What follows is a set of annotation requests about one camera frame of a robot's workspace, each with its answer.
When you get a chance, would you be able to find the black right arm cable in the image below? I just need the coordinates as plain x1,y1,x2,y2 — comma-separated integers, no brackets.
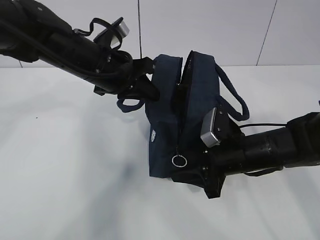
239,122,288,176

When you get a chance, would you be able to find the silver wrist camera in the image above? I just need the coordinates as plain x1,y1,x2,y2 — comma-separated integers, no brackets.
200,103,245,148
92,16,131,50

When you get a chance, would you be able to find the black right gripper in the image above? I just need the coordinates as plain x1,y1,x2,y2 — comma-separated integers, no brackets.
172,139,246,199

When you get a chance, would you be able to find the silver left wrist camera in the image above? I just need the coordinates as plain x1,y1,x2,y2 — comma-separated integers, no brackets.
92,16,131,50

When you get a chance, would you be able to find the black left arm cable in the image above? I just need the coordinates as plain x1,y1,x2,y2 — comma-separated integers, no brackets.
0,17,135,81

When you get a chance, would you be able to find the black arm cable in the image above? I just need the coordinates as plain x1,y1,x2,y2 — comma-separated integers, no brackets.
0,17,135,81
239,122,288,176

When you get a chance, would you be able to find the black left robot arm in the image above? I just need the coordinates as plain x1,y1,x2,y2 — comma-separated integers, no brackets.
0,0,160,101

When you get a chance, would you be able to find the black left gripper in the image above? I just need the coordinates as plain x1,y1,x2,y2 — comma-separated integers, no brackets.
93,57,160,102

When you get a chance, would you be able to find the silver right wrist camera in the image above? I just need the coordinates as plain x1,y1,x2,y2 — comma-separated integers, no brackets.
200,103,245,148

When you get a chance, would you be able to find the navy blue lunch bag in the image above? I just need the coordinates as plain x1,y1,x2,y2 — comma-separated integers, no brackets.
117,51,250,180

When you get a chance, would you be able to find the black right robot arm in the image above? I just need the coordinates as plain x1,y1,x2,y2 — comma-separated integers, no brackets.
171,112,320,199

